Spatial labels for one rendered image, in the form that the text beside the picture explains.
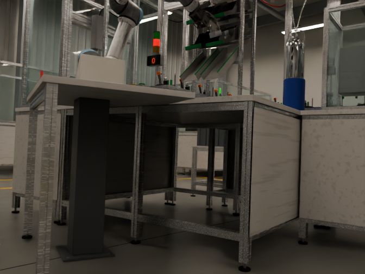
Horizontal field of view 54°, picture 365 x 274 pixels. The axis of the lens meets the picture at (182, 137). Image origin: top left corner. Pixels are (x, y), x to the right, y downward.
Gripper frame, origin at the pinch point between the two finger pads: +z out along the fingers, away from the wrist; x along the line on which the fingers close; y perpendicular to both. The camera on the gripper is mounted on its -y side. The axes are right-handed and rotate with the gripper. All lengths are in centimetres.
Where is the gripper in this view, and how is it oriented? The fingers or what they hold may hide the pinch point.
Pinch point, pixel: (214, 28)
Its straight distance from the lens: 220.4
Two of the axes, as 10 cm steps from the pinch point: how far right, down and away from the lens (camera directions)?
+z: 6.1, 4.7, 6.4
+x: 7.3, -0.1, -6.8
